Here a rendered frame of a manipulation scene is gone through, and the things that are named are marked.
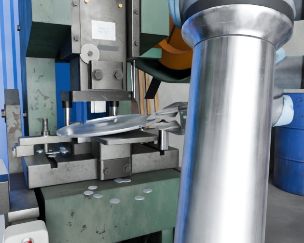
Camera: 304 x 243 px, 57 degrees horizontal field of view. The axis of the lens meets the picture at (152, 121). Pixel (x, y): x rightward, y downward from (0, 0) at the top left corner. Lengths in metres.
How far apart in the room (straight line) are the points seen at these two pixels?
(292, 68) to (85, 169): 0.57
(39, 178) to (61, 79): 1.34
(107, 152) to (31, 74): 0.44
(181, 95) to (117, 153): 1.72
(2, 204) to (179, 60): 0.75
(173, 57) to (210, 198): 0.91
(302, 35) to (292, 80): 2.93
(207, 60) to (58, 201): 0.52
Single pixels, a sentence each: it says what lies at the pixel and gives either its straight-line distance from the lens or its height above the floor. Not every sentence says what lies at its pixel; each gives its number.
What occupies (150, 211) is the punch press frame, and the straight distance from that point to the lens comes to 0.80.
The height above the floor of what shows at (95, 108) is 0.83.
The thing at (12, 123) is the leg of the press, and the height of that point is 0.77.
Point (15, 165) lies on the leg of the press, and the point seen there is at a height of 0.63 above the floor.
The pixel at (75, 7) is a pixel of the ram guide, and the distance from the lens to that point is 0.82.
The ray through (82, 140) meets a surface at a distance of 0.88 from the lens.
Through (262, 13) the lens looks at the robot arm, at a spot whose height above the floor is 0.96.
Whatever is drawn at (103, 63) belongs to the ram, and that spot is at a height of 0.97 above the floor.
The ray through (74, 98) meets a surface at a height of 0.87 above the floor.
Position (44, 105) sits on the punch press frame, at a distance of 1.07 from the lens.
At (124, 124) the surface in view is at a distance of 0.77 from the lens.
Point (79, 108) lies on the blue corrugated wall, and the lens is 2.04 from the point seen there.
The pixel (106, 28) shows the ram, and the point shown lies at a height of 1.07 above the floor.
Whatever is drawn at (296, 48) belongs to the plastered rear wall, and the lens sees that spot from 3.53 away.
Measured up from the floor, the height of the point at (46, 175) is 0.68.
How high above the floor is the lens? 0.89
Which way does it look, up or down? 6 degrees down
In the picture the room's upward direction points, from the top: straight up
